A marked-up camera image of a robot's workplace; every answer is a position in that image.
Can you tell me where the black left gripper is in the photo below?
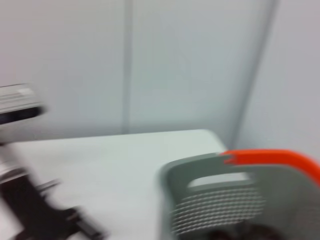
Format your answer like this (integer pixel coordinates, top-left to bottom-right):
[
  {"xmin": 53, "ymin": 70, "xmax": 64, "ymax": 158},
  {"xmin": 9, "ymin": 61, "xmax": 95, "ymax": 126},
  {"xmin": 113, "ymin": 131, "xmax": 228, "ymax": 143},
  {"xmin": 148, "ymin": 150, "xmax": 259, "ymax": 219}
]
[{"xmin": 0, "ymin": 174, "xmax": 111, "ymax": 240}]

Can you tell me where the grey perforated storage basket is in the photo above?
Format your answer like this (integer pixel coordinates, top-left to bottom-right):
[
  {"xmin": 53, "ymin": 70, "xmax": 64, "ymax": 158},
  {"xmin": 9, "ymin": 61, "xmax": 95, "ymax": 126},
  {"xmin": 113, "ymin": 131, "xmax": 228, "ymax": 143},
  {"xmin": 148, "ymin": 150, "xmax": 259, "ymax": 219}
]
[{"xmin": 157, "ymin": 149, "xmax": 320, "ymax": 240}]

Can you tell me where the orange basket carry handle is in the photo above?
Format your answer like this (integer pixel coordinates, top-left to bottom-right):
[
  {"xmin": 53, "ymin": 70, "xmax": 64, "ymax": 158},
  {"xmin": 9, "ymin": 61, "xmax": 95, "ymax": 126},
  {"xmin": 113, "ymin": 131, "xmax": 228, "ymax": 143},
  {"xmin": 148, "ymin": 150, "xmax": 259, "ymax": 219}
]
[{"xmin": 219, "ymin": 149, "xmax": 320, "ymax": 188}]

